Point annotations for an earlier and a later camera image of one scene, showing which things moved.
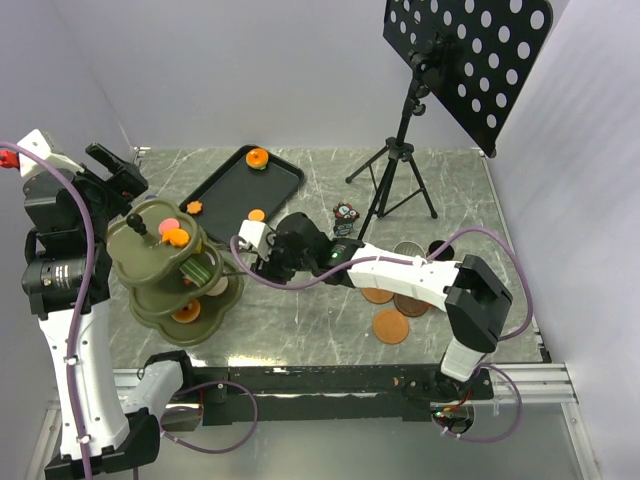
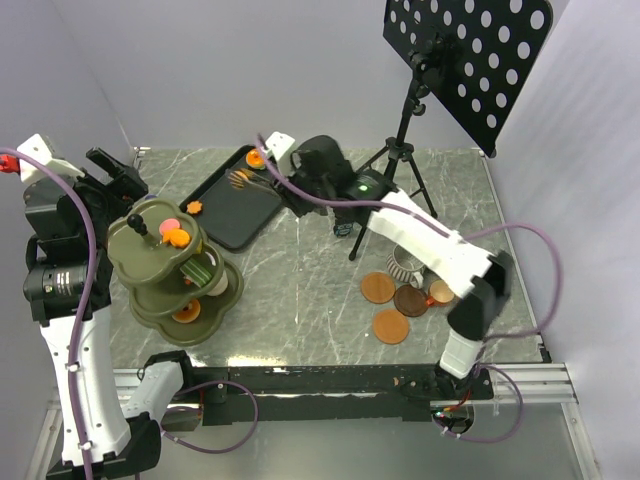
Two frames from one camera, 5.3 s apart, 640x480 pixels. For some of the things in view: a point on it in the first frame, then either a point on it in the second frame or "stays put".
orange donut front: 188,313 stays put
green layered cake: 196,272 stays put
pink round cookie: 166,224 stays put
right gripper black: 267,268 -> 290,198
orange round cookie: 256,215 -> 239,177
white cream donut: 219,288 stays put
